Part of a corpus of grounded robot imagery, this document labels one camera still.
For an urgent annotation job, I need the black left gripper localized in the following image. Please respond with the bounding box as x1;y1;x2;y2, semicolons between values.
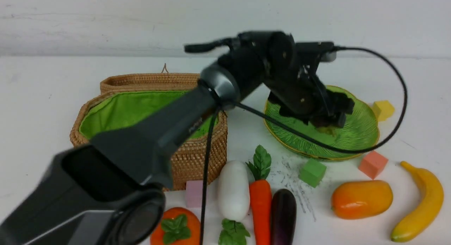
264;59;355;128

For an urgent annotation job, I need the orange mango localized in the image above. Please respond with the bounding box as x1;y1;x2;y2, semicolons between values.
330;180;394;220

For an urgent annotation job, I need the orange persimmon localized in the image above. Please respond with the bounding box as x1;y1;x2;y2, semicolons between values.
150;207;201;245

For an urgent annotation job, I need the yellow banana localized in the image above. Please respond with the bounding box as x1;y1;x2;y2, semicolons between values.
390;161;444;243

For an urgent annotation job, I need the dark purple mangosteen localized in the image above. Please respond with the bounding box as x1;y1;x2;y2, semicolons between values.
316;126;339;137

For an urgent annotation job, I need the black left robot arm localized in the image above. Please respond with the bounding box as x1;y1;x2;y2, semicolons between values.
1;31;354;245

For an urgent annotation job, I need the green glass plate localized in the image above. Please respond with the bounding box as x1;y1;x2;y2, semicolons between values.
264;85;379;161

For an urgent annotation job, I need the green foam cube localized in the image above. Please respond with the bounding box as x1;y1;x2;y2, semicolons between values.
298;159;327;188

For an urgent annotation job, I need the yellow foam cube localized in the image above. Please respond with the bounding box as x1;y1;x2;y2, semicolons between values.
372;99;395;122

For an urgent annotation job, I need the orange carrot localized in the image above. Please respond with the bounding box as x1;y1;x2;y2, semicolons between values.
246;145;272;245

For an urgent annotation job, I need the salmon foam cube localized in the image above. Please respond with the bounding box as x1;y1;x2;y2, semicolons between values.
358;151;389;180

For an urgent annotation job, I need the purple eggplant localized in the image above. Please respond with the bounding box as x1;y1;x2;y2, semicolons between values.
270;189;297;245

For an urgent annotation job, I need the white radish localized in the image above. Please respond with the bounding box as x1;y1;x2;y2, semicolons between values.
217;160;250;221

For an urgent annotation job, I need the woven basket lid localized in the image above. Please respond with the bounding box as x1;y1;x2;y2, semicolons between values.
100;64;200;94

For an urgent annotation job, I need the pink foam cube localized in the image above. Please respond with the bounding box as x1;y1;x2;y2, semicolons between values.
185;180;203;208

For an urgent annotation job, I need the woven rattan basket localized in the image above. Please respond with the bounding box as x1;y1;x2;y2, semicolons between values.
69;91;228;190

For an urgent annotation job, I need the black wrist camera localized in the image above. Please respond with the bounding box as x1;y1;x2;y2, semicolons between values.
295;41;336;63

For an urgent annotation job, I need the black cable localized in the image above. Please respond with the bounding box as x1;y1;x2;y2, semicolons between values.
199;46;408;245

